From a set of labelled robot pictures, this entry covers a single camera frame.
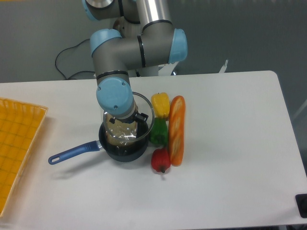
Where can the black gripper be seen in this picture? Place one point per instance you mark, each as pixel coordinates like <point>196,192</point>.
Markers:
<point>135,117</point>

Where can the glass pot lid blue knob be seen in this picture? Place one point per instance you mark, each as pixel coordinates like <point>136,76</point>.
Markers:
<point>143,105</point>

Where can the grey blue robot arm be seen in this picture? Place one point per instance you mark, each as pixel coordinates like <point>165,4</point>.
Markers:
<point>114,93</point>

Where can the wrapped bread slice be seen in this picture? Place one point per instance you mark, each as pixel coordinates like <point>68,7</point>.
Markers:
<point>119,133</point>

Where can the green bell pepper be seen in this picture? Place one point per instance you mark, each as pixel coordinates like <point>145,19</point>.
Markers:
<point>159,132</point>

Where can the yellow bell pepper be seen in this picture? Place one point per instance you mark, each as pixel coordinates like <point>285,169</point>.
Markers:
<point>161,104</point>

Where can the orange baguette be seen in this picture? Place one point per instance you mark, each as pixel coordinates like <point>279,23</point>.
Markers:
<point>176,128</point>

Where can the red bell pepper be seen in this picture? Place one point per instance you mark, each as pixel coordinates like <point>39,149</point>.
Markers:
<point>160,160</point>

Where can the yellow woven basket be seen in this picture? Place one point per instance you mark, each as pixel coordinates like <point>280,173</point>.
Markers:
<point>20,123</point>

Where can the black table corner device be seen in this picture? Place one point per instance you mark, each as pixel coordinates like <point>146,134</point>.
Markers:
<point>301,201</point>

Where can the dark pot with blue handle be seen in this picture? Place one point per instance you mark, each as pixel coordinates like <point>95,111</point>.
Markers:
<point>121,153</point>

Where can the white table bracket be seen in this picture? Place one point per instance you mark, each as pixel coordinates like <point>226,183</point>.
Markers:
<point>224,67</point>

